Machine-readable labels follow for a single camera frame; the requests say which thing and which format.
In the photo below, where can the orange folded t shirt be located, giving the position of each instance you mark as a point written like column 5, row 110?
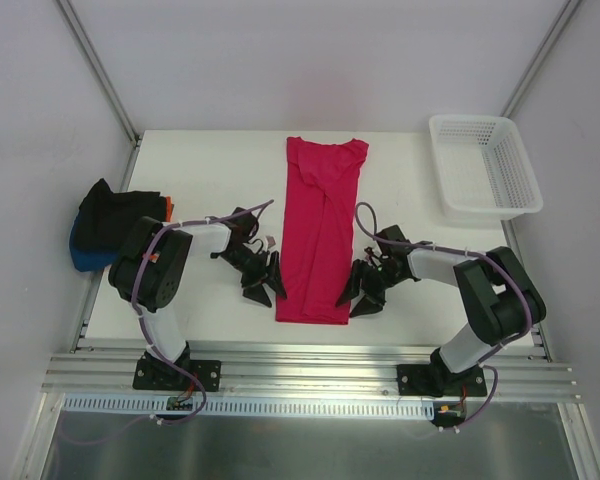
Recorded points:
column 169, row 208

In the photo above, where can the blue folded t shirt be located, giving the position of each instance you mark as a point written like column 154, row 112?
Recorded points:
column 93, row 251

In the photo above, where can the white plastic basket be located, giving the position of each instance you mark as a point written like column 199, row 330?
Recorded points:
column 482, row 169

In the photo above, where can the aluminium mounting rail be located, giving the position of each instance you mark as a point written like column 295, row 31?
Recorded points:
column 307, row 371

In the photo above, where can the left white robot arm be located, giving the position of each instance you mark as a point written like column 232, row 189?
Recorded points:
column 149, row 267

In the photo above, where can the white slotted cable duct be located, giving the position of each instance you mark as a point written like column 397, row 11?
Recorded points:
column 250, row 406

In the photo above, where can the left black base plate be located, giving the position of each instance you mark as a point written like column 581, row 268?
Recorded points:
column 152, row 374

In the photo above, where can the pink t shirt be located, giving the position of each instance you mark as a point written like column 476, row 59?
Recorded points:
column 318, row 233

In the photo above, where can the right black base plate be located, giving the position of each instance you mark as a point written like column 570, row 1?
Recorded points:
column 422, row 380

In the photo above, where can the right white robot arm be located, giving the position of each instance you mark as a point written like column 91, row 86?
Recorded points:
column 500, row 301

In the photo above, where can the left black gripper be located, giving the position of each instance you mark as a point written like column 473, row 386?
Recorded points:
column 259, row 273

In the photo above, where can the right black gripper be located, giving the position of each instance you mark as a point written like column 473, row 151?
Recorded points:
column 370, row 282

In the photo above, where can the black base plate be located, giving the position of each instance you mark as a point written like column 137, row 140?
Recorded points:
column 422, row 380
column 152, row 374

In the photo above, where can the black folded t shirt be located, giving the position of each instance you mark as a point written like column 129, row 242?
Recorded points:
column 122, row 210

